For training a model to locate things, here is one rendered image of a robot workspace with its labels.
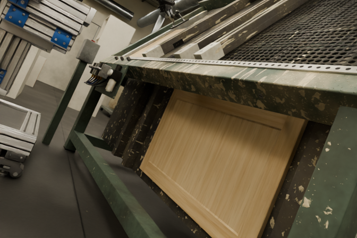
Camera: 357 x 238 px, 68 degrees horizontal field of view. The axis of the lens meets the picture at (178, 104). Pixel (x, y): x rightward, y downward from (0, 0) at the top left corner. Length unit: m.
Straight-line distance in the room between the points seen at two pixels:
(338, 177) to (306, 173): 0.25
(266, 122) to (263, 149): 0.10
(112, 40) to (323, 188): 5.42
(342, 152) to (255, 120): 0.50
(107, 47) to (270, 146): 5.03
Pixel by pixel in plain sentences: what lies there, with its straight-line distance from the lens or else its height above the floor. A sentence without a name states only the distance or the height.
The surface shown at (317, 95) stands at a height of 0.80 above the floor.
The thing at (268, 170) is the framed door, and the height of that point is 0.57.
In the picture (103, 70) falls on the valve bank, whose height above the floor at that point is 0.72.
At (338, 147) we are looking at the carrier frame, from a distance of 0.69.
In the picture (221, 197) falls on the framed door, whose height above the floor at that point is 0.40.
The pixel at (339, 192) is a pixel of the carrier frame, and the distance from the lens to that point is 0.67.
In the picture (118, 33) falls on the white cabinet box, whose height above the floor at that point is 1.79.
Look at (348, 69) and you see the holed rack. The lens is 0.77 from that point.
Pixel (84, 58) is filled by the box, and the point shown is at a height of 0.77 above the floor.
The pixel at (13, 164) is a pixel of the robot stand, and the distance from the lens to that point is 1.60.
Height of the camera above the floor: 0.60
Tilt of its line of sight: 4 degrees up
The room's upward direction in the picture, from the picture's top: 24 degrees clockwise
